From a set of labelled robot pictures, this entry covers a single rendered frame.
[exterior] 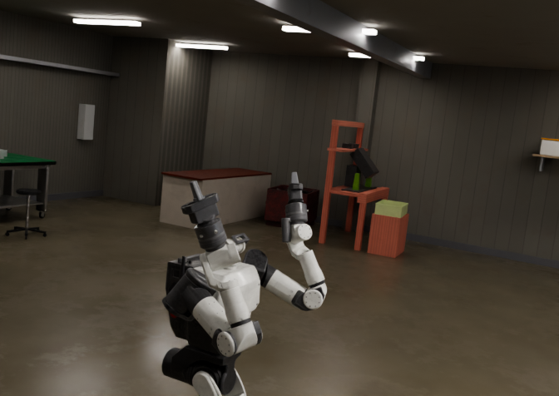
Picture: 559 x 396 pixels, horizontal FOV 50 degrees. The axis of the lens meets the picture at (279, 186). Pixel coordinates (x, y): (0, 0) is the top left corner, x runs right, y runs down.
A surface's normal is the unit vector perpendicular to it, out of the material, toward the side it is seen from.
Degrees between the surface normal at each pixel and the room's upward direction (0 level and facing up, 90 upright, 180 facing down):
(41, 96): 90
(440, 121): 90
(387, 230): 90
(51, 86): 90
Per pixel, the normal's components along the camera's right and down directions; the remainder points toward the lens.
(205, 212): 0.53, 0.03
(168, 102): 0.88, 0.15
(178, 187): -0.45, 0.06
